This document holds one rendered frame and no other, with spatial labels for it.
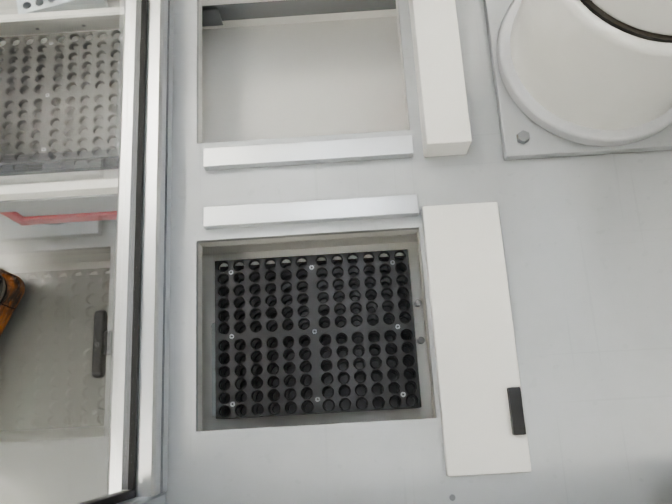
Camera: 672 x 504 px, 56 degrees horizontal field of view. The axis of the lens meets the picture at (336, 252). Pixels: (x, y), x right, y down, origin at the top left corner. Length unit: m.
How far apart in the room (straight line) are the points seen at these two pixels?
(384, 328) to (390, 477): 0.16
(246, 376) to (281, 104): 0.37
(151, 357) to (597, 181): 0.50
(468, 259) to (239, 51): 0.45
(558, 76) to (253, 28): 0.45
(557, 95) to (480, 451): 0.37
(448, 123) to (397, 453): 0.34
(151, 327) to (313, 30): 0.49
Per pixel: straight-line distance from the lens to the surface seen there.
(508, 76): 0.75
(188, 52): 0.81
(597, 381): 0.71
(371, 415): 0.77
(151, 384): 0.65
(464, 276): 0.68
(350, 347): 0.71
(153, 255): 0.67
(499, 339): 0.67
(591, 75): 0.67
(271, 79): 0.91
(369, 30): 0.94
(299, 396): 0.71
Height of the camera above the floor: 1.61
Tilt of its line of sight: 75 degrees down
